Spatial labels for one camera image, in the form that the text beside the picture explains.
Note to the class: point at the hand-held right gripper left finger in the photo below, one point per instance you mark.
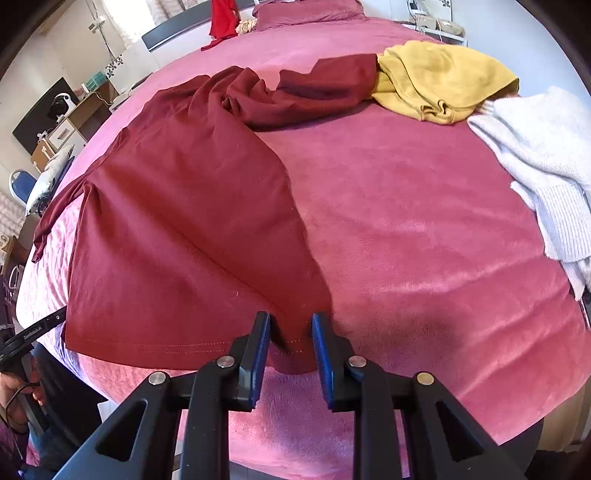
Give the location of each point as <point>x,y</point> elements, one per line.
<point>259,341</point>

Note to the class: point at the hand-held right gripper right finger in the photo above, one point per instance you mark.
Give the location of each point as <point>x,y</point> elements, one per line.
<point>321,346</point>

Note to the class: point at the maroon shirt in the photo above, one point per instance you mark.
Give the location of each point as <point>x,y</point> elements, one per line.
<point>184,221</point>

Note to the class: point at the person's left hand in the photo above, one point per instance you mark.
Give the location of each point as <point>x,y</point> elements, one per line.
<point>11,397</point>

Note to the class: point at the pink bed blanket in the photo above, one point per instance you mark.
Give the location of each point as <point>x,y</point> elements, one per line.
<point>415,240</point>

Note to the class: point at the blue chair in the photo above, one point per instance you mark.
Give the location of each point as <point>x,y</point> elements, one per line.
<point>23,184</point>

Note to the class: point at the floral cushion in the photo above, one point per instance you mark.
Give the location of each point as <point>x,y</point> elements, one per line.
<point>51,170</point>

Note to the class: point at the white drawer cabinet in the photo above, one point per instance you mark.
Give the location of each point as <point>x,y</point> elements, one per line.
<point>60,134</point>

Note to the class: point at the white round appliance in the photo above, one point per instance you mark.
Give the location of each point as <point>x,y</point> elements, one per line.
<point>62,105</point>

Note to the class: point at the yellow garment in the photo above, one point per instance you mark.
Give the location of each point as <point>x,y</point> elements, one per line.
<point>438,78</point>

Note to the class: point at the white knit sweater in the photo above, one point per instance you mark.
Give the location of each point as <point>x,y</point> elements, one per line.
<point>540,143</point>

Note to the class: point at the white floor stand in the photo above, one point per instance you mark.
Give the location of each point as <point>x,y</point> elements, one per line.
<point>104,32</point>

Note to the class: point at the cream scrunchie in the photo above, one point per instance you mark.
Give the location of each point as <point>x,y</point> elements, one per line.
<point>244,26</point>

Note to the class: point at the dark bed headboard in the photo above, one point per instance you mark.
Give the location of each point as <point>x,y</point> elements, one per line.
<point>161,37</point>

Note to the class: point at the red garment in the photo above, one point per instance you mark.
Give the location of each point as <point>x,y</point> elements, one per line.
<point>224,18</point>

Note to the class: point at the pink pillow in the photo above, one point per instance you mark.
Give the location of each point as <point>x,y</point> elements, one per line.
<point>309,11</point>

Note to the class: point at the white bedside table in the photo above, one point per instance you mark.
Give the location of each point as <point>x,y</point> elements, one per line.
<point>436,21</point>

